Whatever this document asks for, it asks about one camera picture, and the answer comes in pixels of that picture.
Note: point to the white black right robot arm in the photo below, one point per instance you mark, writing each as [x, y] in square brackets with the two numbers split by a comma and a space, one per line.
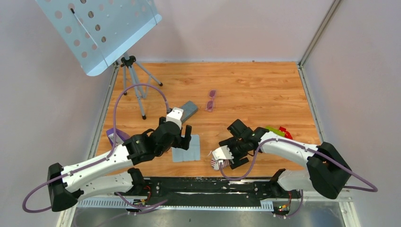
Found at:
[325, 171]

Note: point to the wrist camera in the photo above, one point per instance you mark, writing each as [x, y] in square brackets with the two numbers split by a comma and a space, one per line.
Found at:
[222, 153]
[175, 116]

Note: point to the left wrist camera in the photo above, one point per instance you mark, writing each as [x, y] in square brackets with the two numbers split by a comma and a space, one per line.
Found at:
[175, 116]

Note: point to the flag print glasses case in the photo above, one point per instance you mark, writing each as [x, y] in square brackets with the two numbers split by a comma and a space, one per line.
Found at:
[217, 164]

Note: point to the left light blue cloth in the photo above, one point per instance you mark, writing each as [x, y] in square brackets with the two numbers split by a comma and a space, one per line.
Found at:
[193, 153]

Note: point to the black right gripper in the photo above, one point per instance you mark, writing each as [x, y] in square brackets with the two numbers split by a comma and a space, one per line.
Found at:
[237, 162]

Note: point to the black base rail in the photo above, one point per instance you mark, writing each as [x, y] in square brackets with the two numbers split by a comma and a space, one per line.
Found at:
[187, 193]

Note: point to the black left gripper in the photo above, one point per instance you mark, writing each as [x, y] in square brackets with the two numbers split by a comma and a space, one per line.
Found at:
[183, 142]

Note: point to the perforated metal music stand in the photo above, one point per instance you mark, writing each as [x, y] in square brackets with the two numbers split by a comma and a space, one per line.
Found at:
[100, 32]

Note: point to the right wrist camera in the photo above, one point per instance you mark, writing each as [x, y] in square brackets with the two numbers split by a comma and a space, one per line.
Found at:
[222, 153]

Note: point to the red toy arch block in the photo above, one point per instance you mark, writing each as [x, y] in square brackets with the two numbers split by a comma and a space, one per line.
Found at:
[285, 133]

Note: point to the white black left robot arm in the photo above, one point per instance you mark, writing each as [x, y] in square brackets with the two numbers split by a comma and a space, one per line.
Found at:
[113, 171]

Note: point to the purple glasses case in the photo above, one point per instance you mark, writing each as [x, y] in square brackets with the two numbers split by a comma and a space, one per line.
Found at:
[117, 138]

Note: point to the pink transparent sunglasses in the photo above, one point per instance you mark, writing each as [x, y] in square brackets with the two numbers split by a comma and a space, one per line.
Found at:
[210, 105]

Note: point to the green toy brick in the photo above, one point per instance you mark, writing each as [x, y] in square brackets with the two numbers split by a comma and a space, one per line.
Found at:
[276, 131]

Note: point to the grey-green glasses case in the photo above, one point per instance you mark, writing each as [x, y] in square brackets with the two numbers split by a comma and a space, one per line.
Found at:
[188, 109]

